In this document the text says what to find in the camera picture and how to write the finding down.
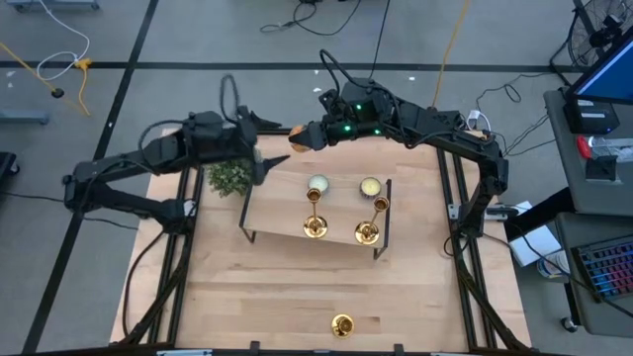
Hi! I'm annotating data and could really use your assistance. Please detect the short brass candlestick holder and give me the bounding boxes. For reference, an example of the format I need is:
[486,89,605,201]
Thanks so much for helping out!
[330,312,356,340]

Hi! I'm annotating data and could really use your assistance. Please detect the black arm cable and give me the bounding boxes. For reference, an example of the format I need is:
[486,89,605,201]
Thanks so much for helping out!
[318,47,377,100]
[219,73,241,123]

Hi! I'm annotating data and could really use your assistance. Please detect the blue-lit computer monitor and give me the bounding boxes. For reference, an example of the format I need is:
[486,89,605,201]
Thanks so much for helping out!
[566,29,633,105]

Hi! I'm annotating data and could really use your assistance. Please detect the black floor fan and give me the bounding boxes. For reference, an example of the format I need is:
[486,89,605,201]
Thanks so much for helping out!
[549,0,633,75]

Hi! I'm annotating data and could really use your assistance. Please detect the black looped floor cables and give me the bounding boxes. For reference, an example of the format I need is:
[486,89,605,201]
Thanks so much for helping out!
[474,72,558,154]

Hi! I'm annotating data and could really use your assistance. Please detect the grey rolling cart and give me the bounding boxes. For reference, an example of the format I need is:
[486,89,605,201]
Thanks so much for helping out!
[553,212,633,340]

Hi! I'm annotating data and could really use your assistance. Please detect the black desk printer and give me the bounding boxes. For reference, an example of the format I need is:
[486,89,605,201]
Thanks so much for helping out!
[562,97,620,135]

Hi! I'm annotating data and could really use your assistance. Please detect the small black desk box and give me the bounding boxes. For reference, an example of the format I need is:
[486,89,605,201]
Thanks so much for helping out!
[585,154,618,182]

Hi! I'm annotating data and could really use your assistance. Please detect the clear plastic bag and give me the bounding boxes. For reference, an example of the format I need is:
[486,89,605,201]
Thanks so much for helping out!
[590,135,633,160]

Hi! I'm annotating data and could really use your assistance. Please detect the medium brass candlestick holder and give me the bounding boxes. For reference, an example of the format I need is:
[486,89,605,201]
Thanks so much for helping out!
[353,196,391,246]

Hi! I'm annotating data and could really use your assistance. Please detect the black floor cable tangle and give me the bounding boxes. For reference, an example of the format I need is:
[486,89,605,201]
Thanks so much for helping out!
[259,0,362,39]

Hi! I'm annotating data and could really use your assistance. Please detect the wooden riser shelf black legs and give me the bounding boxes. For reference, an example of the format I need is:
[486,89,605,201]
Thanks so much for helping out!
[237,167,395,261]

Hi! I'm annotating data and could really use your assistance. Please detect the yellow extension cord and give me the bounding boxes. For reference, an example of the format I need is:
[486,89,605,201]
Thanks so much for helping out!
[73,57,94,118]

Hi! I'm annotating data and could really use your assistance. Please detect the white floor cable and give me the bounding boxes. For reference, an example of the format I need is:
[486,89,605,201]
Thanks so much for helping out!
[36,0,91,83]

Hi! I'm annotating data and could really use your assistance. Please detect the grey desk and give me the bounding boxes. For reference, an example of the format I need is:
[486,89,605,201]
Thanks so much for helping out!
[542,87,633,217]

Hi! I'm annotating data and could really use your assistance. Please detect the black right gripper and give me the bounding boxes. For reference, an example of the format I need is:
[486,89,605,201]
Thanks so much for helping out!
[302,81,397,152]

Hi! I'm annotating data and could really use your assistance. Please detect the white power adapter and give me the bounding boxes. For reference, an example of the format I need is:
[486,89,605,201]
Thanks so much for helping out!
[466,109,492,131]

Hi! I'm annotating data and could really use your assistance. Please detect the yellow hanging cable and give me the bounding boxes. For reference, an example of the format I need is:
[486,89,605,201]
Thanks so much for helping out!
[430,0,471,110]
[0,40,65,100]

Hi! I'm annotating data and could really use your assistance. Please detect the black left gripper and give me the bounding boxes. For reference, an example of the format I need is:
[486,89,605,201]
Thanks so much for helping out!
[183,109,291,187]

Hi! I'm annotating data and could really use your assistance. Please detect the black table cable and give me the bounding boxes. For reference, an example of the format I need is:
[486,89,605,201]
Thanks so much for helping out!
[121,229,167,337]
[442,232,469,258]

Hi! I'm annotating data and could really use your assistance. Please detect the grey floor bar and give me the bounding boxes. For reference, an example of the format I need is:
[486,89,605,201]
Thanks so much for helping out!
[0,109,50,126]

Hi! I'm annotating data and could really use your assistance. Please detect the thin black floor cable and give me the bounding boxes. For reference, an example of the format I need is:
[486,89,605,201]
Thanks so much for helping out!
[0,191,149,231]

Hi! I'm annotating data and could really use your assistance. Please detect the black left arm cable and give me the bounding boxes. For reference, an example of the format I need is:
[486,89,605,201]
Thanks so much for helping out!
[219,73,241,123]

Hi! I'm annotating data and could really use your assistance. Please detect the yellow-green tealight candle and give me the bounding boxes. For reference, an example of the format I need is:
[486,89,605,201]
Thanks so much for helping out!
[359,176,383,199]

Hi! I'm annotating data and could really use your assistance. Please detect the blue white round tub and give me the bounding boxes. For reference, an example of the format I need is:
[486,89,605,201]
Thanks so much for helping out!
[536,249,571,279]

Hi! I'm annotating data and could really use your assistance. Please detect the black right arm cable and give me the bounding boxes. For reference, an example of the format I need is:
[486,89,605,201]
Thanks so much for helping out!
[318,47,377,100]

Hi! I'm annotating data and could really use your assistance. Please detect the rainbow backlit keyboard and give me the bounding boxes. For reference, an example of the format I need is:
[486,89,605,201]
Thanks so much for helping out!
[573,235,633,303]

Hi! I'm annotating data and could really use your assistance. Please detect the tall brass candlestick holder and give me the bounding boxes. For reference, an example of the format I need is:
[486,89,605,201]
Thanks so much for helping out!
[302,187,329,240]

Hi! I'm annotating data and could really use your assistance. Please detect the white paper box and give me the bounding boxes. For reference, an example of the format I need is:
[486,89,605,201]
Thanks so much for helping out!
[507,200,564,268]

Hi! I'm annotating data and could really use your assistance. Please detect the grey cart base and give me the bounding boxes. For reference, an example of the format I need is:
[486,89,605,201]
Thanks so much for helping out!
[7,0,100,14]

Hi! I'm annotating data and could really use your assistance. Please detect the black coiled floor cable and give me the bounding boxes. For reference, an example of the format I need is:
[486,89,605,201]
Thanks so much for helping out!
[368,0,392,83]

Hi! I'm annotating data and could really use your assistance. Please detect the black diagonal bar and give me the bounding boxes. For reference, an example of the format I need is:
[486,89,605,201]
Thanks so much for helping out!
[503,186,576,243]

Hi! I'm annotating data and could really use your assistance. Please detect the black floor object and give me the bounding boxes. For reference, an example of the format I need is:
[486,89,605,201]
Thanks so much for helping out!
[0,151,21,178]

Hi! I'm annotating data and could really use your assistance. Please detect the green potted plant black pot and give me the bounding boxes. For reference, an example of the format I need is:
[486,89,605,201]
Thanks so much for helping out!
[206,157,254,199]

